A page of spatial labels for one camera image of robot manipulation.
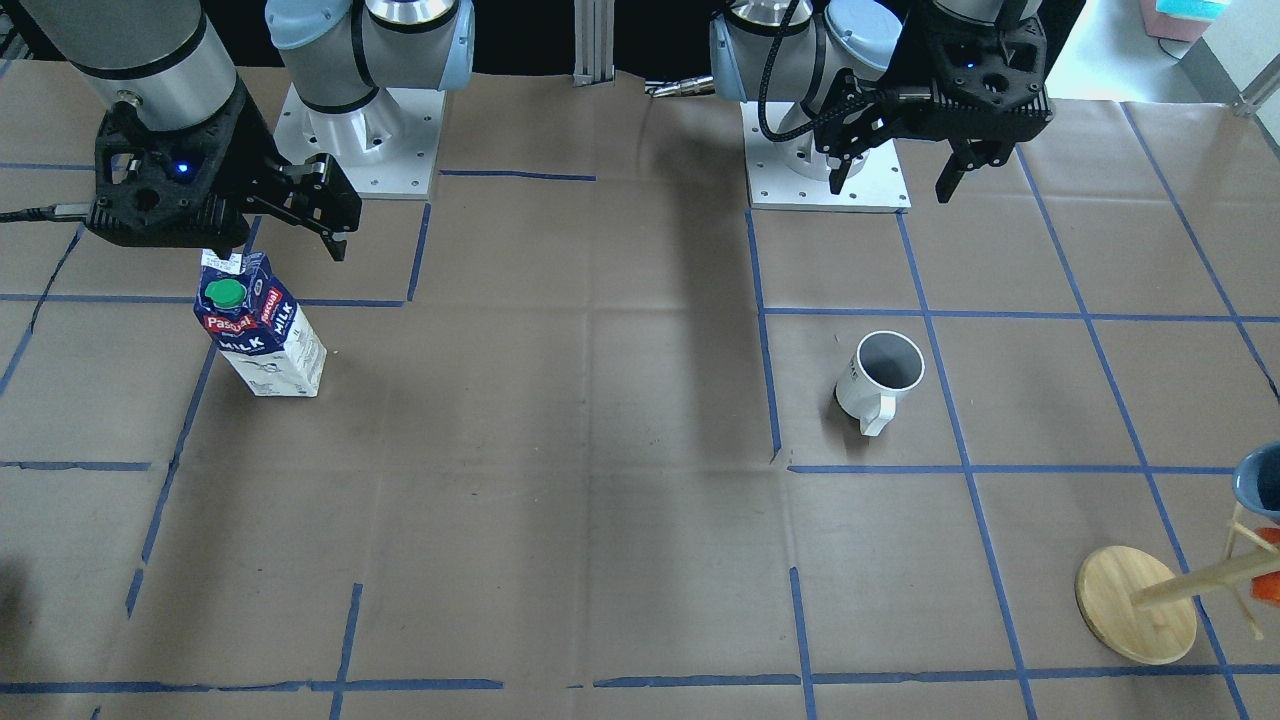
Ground white mug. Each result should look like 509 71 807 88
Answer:
833 331 925 437

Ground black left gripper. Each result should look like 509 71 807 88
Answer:
814 8 1053 204

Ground blue white milk carton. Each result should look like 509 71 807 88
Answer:
193 249 326 397

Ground blue mug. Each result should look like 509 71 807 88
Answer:
1231 441 1279 524

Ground aluminium frame post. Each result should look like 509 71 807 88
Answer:
572 0 616 87

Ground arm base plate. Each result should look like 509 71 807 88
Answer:
740 102 911 214
274 87 448 201

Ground wooden mug tree stand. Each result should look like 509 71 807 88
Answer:
1074 503 1279 665

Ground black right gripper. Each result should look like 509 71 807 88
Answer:
84 85 362 263

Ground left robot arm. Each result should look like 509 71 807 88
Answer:
709 1 1053 202

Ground orange mug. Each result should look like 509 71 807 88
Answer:
1251 527 1280 609

